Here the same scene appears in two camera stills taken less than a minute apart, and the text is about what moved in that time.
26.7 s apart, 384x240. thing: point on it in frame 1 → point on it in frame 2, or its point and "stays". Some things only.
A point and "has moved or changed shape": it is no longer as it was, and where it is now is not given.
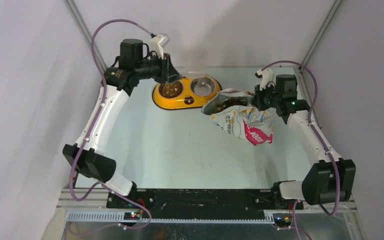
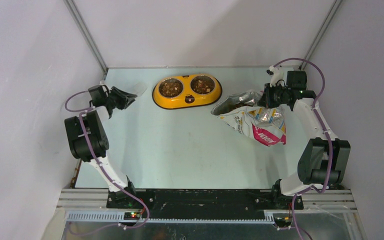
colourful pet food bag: x=233 y=111 has moved or changed shape
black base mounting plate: x=202 y=204 stays
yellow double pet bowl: x=188 y=93 stays
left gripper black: x=168 y=73 → x=126 y=99
